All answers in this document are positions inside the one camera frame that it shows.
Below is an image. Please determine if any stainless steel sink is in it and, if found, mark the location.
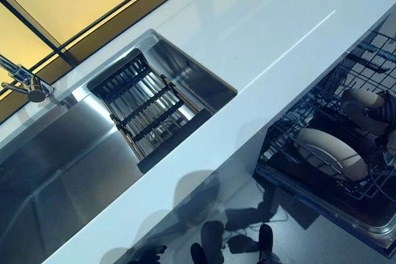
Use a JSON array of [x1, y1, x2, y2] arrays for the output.
[[0, 28, 239, 264]]

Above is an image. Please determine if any dishwasher door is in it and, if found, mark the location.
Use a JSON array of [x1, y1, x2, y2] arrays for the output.
[[254, 164, 396, 251]]

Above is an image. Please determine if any black dish drying rack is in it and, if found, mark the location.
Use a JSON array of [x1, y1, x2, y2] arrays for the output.
[[86, 48, 218, 175]]

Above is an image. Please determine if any upper dishwasher wire rack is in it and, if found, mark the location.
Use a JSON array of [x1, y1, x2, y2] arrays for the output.
[[345, 28, 396, 74]]

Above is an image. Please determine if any dishwasher wire rack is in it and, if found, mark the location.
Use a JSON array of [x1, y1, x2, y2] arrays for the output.
[[345, 28, 396, 74], [257, 68, 396, 213]]

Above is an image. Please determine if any lower dishwasher wire rack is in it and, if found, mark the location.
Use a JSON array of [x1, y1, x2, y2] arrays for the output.
[[257, 68, 396, 213]]

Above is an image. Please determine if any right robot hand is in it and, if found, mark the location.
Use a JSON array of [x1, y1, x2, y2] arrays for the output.
[[375, 90, 396, 166]]

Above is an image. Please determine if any beige round plate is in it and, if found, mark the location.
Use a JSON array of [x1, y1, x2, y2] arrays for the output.
[[340, 87, 392, 132], [291, 128, 369, 182]]

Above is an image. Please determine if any chrome pull-down faucet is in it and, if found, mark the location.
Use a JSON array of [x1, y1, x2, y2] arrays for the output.
[[0, 53, 55, 103]]

